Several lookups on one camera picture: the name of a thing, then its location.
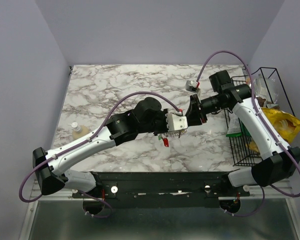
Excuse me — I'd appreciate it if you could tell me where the green snack packet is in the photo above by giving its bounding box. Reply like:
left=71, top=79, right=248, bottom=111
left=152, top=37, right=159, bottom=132
left=226, top=118, right=251, bottom=138

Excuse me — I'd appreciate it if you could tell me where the grey curved keyring holder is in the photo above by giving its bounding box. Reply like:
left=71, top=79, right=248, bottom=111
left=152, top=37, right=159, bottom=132
left=158, top=129, right=187, bottom=138

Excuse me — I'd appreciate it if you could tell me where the red key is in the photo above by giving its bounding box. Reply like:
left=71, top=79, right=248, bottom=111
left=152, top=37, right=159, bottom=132
left=162, top=137, right=169, bottom=148

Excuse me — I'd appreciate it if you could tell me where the black mounting rail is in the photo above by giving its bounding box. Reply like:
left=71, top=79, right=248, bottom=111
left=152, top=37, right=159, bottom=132
left=72, top=171, right=263, bottom=209

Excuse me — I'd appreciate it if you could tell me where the purple cable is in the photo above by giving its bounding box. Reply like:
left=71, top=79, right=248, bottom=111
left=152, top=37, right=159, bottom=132
left=18, top=91, right=183, bottom=219
left=196, top=50, right=300, bottom=217

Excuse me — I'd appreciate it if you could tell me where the clear snack packet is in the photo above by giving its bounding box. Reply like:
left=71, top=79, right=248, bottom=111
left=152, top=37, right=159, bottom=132
left=252, top=74, right=278, bottom=108

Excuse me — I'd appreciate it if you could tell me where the beige bottle white cap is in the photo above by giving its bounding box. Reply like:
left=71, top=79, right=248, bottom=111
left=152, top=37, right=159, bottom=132
left=68, top=121, right=90, bottom=140

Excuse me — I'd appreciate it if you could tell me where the black wire basket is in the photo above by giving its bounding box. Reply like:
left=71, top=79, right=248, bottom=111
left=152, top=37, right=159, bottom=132
left=224, top=67, right=300, bottom=167

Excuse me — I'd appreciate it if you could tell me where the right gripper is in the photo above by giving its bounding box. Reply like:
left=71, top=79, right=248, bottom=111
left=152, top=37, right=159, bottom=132
left=185, top=94, right=228, bottom=127

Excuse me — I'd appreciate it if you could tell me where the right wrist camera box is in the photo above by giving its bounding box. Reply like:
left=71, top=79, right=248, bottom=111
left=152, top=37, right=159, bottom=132
left=185, top=80, right=200, bottom=94

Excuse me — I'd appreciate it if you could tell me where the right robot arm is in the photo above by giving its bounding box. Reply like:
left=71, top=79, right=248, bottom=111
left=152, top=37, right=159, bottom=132
left=185, top=70, right=300, bottom=196

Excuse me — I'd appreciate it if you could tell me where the yellow chips bag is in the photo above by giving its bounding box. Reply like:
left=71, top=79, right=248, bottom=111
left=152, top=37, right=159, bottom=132
left=247, top=107, right=300, bottom=153

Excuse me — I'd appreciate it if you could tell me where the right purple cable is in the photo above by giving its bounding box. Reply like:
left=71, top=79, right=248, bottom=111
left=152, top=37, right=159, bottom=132
left=196, top=50, right=300, bottom=217

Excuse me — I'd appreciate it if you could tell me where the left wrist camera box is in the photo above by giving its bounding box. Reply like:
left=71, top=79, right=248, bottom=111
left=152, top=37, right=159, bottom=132
left=165, top=113, right=188, bottom=133

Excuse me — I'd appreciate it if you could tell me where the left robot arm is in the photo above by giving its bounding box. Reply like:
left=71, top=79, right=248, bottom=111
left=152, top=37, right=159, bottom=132
left=32, top=97, right=168, bottom=198

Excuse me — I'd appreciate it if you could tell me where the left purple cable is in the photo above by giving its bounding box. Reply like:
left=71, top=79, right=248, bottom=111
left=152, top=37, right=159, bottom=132
left=18, top=91, right=183, bottom=219

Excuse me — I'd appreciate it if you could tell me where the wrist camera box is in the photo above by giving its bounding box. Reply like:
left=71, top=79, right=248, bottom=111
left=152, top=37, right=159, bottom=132
left=165, top=113, right=188, bottom=133
left=185, top=80, right=200, bottom=94

